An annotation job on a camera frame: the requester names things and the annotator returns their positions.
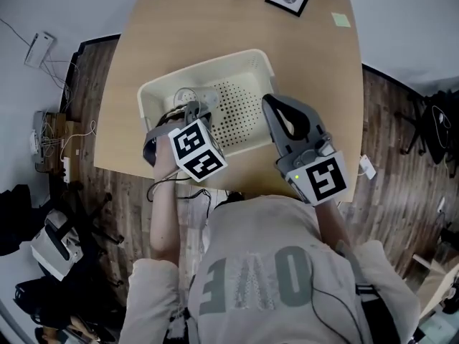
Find wooden crate with devices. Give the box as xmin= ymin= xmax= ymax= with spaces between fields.
xmin=33 ymin=110 xmax=84 ymax=174

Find black jacket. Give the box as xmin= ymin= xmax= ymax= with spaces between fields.
xmin=0 ymin=183 xmax=34 ymax=257

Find thin black body cable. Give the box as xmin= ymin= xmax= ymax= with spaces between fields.
xmin=309 ymin=263 xmax=364 ymax=344

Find person's right forearm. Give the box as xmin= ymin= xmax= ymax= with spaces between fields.
xmin=314 ymin=198 xmax=351 ymax=246

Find person's torso in grey shirt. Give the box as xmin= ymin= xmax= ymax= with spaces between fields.
xmin=121 ymin=193 xmax=421 ymax=344

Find black shoulder strap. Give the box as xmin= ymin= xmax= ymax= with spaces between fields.
xmin=354 ymin=282 xmax=397 ymax=344

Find white wall router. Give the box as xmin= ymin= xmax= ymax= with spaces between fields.
xmin=23 ymin=31 xmax=58 ymax=68

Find white plug adapter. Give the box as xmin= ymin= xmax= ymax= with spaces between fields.
xmin=359 ymin=153 xmax=377 ymax=180

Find white VR headset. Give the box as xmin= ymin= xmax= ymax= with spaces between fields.
xmin=29 ymin=209 xmax=86 ymax=283

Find person's left forearm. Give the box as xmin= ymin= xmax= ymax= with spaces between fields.
xmin=148 ymin=140 xmax=181 ymax=264

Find light wooden table white legs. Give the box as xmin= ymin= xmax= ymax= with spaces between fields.
xmin=93 ymin=0 xmax=364 ymax=204

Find black armchair with white cable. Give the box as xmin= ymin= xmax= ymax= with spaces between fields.
xmin=393 ymin=89 xmax=459 ymax=179

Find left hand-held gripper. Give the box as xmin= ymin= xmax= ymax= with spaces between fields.
xmin=142 ymin=100 xmax=230 ymax=183

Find cream plastic basket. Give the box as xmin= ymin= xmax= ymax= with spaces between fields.
xmin=136 ymin=48 xmax=278 ymax=161

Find green sticky note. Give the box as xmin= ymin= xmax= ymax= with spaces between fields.
xmin=330 ymin=11 xmax=352 ymax=29

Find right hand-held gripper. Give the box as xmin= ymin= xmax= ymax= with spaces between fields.
xmin=260 ymin=93 xmax=350 ymax=207

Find clear plastic cup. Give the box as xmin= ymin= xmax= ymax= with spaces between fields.
xmin=173 ymin=85 xmax=220 ymax=111

